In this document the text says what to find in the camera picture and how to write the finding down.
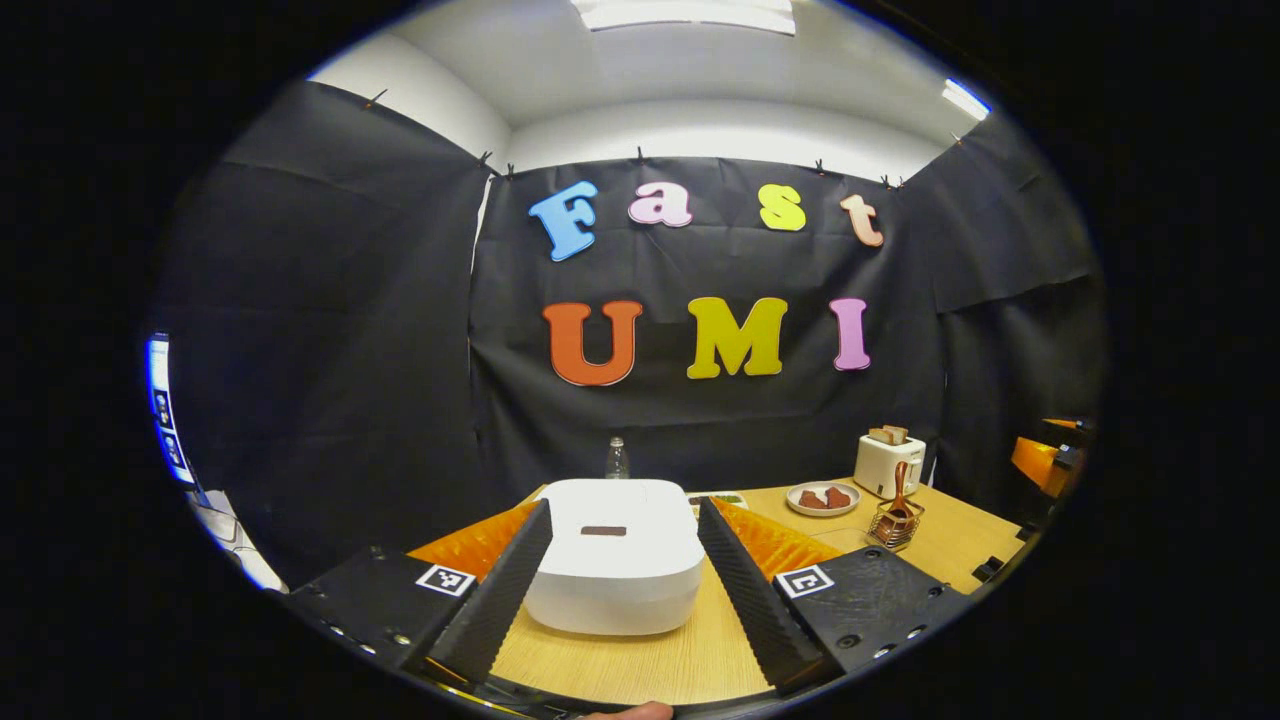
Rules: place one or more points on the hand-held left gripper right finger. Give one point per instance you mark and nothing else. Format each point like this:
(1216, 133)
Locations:
(755, 610)

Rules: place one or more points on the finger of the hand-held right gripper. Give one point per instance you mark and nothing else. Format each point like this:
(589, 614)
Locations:
(1035, 462)

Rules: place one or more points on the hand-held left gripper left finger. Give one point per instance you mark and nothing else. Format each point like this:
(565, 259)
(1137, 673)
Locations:
(500, 600)

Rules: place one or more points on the white rice cooker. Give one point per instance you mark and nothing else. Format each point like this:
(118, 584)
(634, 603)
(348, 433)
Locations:
(620, 570)

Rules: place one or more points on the white divided grain dish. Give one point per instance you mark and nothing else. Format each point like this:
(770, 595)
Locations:
(730, 498)

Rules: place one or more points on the brown meat piece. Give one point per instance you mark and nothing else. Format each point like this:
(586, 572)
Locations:
(838, 497)
(811, 500)

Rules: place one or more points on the white round plate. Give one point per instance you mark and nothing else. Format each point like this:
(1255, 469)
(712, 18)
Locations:
(845, 510)

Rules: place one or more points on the toast slice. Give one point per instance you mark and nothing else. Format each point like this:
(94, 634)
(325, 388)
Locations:
(897, 432)
(880, 436)

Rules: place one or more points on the white toaster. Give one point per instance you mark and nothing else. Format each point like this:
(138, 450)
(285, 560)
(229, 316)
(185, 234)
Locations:
(885, 468)

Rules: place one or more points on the clear water bottle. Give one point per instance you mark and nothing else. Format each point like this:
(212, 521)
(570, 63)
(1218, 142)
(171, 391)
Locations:
(616, 460)

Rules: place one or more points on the black backdrop cloth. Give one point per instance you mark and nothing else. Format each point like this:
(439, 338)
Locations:
(320, 350)

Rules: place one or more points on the small ceiling light panel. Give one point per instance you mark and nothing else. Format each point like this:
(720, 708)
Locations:
(965, 98)

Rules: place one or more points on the computer monitor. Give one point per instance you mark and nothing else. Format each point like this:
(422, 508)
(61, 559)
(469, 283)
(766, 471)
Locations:
(165, 410)

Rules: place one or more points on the long ceiling light panel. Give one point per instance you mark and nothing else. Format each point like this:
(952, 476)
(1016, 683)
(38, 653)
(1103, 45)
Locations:
(685, 12)

